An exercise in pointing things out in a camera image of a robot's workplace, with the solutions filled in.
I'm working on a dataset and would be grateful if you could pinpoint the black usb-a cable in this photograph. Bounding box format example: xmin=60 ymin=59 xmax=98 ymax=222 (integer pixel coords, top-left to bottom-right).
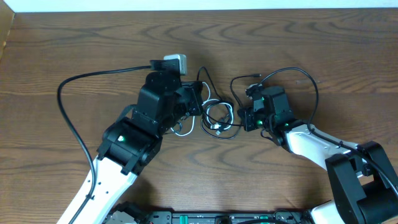
xmin=197 ymin=66 xmax=244 ymax=140

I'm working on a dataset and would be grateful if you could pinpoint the white usb cable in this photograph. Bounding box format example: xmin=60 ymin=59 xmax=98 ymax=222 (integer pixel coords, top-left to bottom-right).
xmin=170 ymin=81 xmax=234 ymax=137

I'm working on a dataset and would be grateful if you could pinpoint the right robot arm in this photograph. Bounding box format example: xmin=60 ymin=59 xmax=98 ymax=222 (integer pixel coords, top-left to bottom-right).
xmin=238 ymin=84 xmax=397 ymax=223

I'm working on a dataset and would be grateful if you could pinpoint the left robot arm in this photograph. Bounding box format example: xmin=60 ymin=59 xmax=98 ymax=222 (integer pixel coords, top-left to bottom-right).
xmin=59 ymin=72 xmax=203 ymax=223

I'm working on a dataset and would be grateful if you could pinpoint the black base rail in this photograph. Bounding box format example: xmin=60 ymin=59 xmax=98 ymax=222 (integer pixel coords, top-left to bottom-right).
xmin=105 ymin=202 xmax=315 ymax=224

